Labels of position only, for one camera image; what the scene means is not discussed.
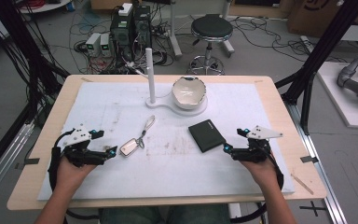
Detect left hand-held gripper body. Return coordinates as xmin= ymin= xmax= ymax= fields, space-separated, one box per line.
xmin=60 ymin=125 xmax=106 ymax=168

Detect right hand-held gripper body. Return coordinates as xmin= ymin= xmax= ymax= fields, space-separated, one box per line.
xmin=232 ymin=124 xmax=284 ymax=163

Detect person's right hand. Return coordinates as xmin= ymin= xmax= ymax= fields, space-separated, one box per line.
xmin=240 ymin=159 xmax=283 ymax=195

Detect person's left hand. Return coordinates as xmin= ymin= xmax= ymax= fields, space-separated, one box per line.
xmin=55 ymin=154 xmax=98 ymax=194

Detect black wallet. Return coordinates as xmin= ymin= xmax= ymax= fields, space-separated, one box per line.
xmin=187 ymin=119 xmax=228 ymax=154

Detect black tape strip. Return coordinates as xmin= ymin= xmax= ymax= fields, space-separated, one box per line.
xmin=299 ymin=155 xmax=320 ymax=164
xmin=14 ymin=157 xmax=41 ymax=171

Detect thin wooden stick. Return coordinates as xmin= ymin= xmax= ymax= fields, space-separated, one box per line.
xmin=290 ymin=173 xmax=315 ymax=196

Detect white table mat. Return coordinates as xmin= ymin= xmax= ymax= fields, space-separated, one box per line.
xmin=36 ymin=81 xmax=296 ymax=202

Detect white ceramic bowl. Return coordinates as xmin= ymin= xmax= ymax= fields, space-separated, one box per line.
xmin=171 ymin=76 xmax=208 ymax=111

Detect white stand with pole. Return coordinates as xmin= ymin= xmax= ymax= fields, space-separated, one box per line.
xmin=145 ymin=47 xmax=209 ymax=118

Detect black tape cross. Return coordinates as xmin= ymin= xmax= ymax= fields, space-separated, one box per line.
xmin=298 ymin=200 xmax=328 ymax=217

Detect person's jeans legs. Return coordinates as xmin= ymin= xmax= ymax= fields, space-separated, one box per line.
xmin=98 ymin=203 xmax=231 ymax=224

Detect grey power supply unit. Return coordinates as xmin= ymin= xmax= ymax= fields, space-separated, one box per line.
xmin=85 ymin=32 xmax=103 ymax=58
xmin=100 ymin=33 xmax=113 ymax=58

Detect white platform board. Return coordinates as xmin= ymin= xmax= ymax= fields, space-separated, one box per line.
xmin=316 ymin=61 xmax=358 ymax=131

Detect black computer tower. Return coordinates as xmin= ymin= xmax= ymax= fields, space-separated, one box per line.
xmin=132 ymin=5 xmax=153 ymax=49
xmin=109 ymin=8 xmax=135 ymax=63

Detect black round stool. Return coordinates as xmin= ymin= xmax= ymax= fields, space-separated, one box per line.
xmin=187 ymin=13 xmax=235 ymax=76

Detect white box on tower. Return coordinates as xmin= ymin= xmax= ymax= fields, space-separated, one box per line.
xmin=117 ymin=2 xmax=134 ymax=17

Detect cardboard box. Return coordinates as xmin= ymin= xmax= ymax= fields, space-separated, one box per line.
xmin=286 ymin=0 xmax=358 ymax=39

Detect silver key fob with lanyard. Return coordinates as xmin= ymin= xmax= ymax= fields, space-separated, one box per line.
xmin=118 ymin=114 xmax=157 ymax=159

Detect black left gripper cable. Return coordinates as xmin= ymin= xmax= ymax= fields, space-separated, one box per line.
xmin=48 ymin=130 xmax=76 ymax=192

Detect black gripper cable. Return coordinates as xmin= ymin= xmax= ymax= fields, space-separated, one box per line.
xmin=229 ymin=151 xmax=285 ymax=224
xmin=48 ymin=130 xmax=76 ymax=192

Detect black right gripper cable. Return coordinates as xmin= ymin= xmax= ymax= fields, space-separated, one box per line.
xmin=229 ymin=151 xmax=285 ymax=224

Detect black frame post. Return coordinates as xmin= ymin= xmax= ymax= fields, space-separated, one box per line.
xmin=274 ymin=0 xmax=358 ymax=135
xmin=0 ymin=0 xmax=71 ymax=125

